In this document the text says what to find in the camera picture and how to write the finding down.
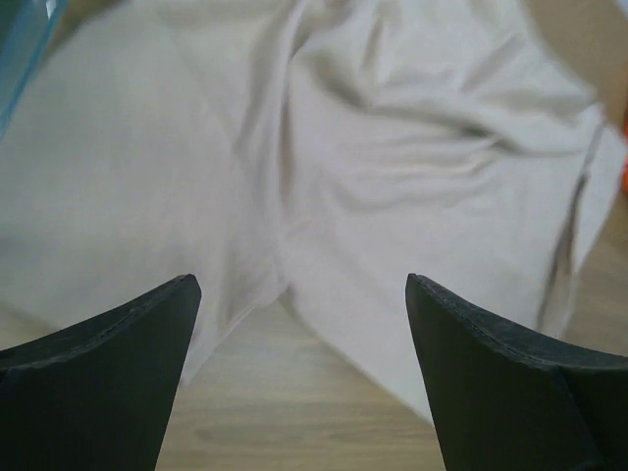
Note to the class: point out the teal plastic basket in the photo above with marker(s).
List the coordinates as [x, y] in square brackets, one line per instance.
[26, 28]

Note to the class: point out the folded orange t shirt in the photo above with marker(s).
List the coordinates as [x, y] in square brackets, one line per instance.
[624, 179]

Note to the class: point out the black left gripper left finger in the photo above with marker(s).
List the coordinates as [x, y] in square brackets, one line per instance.
[99, 394]

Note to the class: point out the beige t shirt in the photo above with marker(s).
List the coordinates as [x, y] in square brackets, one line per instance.
[317, 150]

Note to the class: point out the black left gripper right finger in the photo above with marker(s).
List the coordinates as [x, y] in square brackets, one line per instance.
[504, 397]

